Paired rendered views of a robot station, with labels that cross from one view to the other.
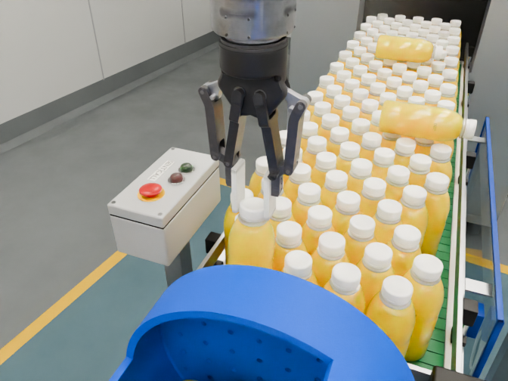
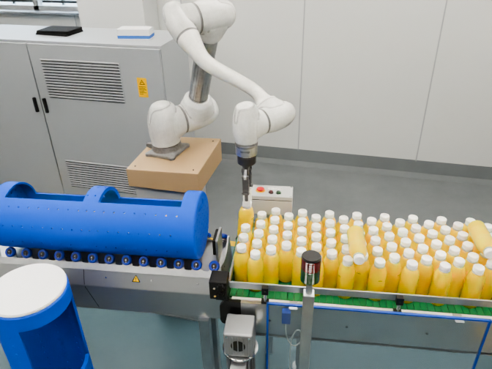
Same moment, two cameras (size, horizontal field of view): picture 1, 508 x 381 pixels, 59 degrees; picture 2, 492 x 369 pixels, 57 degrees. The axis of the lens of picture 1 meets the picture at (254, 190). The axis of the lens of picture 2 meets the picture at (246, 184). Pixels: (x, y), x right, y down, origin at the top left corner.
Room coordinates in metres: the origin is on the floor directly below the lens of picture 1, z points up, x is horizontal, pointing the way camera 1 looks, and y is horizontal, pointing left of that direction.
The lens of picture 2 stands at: (0.10, -1.57, 2.19)
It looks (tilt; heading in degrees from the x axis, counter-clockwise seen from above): 30 degrees down; 76
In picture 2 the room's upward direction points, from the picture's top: 1 degrees counter-clockwise
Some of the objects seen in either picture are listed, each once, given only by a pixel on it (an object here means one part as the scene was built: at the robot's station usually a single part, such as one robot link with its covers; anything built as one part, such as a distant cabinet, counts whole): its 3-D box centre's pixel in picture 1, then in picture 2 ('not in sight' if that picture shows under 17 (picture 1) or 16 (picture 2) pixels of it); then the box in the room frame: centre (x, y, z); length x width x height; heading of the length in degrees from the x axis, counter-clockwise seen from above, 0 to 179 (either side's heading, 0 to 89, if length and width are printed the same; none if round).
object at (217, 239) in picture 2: not in sight; (217, 245); (0.35, -0.05, 0.99); 0.10 x 0.02 x 0.12; 68
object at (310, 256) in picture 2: not in sight; (310, 274); (0.57, -0.52, 1.18); 0.06 x 0.06 x 0.16
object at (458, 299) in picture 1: (463, 130); (444, 300); (1.09, -0.56, 0.96); 1.60 x 0.01 x 0.03; 158
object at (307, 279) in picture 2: not in sight; (310, 273); (0.57, -0.52, 1.18); 0.06 x 0.06 x 0.05
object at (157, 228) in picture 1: (170, 201); (271, 199); (0.65, 0.15, 1.05); 0.20 x 0.10 x 0.10; 158
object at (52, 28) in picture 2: not in sight; (59, 30); (-0.41, 2.37, 1.46); 0.32 x 0.23 x 0.04; 151
